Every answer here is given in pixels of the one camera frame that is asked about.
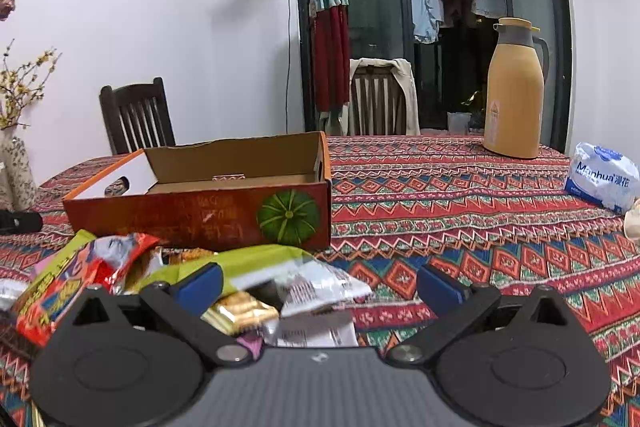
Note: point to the biscuit print snack packet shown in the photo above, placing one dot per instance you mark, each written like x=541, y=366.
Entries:
x=185, y=255

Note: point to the yellow flower branches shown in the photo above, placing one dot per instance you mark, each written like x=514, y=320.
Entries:
x=11, y=104

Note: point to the pink dried flowers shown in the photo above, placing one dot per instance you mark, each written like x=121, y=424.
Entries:
x=5, y=2

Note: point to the sliding glass door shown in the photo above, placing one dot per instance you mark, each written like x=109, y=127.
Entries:
x=380, y=7

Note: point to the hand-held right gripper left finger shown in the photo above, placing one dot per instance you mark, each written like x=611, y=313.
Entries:
x=200, y=284

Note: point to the red orange snack packet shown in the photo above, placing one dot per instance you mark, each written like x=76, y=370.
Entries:
x=45, y=302

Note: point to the white container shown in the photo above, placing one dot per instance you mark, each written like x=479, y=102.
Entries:
x=459, y=122

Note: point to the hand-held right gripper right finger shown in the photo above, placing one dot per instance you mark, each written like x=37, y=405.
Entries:
x=440, y=292

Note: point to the clear white snack packet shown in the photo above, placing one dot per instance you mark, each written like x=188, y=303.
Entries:
x=325, y=289

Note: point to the white tissue pack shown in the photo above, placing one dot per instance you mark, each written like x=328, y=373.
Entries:
x=600, y=177

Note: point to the white label snack packet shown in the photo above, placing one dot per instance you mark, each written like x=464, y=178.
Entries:
x=320, y=332

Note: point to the red white snack packet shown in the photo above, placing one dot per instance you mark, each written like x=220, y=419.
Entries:
x=125, y=257

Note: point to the wooden chair with cloth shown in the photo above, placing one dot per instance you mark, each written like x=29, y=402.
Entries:
x=407, y=97

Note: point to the purple snack packet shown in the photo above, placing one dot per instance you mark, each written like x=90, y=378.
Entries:
x=250, y=346

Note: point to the patterned red tablecloth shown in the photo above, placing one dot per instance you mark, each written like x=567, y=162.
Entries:
x=450, y=217

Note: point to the cream rounded object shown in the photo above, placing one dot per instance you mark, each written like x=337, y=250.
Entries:
x=634, y=222

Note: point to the white hanging garment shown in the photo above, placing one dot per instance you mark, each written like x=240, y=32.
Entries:
x=490, y=4

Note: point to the gold snack packet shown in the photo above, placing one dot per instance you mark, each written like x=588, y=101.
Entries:
x=240, y=312

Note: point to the yellow thermos jug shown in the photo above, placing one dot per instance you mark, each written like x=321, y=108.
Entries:
x=515, y=107

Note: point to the lime green snack packet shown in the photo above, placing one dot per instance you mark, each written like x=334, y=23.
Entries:
x=260, y=264
x=65, y=252

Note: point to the orange cardboard box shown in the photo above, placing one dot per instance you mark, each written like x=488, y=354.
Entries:
x=210, y=217

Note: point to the red tasselled hanging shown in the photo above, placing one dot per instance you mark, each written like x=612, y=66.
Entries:
x=330, y=57

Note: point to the wooden chair with slats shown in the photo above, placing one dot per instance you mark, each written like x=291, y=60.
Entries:
x=372, y=76

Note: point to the silver snack packet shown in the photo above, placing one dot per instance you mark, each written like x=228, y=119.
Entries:
x=10, y=294

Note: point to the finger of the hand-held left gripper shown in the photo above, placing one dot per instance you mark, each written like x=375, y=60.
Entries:
x=20, y=222

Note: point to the floral ceramic vase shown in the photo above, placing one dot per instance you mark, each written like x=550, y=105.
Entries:
x=17, y=172

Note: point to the dark wooden chair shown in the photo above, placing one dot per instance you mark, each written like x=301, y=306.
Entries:
x=131, y=89

